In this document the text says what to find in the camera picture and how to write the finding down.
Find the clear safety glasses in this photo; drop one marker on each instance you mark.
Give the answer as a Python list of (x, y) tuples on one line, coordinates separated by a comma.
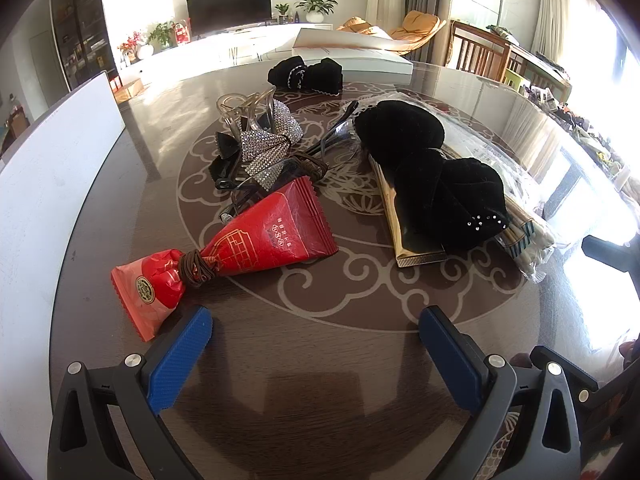
[(335, 147)]

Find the rhinestone bow hair clip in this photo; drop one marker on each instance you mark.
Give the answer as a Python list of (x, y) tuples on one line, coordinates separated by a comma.
[(261, 132)]

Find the small potted plant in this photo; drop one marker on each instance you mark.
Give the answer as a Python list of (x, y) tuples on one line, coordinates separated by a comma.
[(283, 11)]

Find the red snack packet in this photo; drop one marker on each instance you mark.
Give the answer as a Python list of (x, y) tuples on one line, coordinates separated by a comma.
[(288, 226)]

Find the white tv console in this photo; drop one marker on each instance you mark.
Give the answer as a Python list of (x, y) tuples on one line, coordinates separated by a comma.
[(217, 52)]

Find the wooden dining chair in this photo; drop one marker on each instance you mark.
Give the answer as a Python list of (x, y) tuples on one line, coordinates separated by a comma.
[(477, 51)]

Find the grey item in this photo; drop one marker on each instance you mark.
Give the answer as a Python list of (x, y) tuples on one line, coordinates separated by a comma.
[(466, 137)]

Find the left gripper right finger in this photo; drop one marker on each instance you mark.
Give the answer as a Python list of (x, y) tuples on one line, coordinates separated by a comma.
[(545, 443)]

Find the small black velvet scrunchie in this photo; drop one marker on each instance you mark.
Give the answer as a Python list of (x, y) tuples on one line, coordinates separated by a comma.
[(293, 74)]

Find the red flower bouquet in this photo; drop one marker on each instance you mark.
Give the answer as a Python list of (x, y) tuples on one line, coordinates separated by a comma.
[(129, 48)]

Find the white open gift box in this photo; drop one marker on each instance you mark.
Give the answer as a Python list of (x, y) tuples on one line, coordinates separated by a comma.
[(354, 52)]

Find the dark glass display cabinet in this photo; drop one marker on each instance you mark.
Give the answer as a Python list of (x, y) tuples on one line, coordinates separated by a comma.
[(82, 41)]

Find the black television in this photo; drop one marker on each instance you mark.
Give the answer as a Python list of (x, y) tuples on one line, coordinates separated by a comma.
[(211, 15)]

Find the potted green plant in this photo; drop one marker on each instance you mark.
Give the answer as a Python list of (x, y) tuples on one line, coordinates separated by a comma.
[(316, 10)]

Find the green plant beside flowers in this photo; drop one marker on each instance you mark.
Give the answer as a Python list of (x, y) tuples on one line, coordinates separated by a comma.
[(162, 36)]

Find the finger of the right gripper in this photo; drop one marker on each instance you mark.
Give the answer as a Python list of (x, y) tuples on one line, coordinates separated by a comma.
[(624, 258), (581, 384)]

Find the orange lounge chair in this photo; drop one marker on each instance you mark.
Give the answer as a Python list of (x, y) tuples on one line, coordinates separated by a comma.
[(415, 31)]

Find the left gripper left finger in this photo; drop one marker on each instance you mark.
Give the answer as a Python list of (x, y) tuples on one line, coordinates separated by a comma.
[(84, 443)]

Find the cotton swab bag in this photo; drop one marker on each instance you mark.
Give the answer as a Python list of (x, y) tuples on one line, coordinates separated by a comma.
[(528, 238)]

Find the large white storage box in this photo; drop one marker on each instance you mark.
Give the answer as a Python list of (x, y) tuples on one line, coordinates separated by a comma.
[(45, 179)]

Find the gold cosmetic tube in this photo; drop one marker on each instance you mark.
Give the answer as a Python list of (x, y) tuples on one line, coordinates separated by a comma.
[(405, 257)]

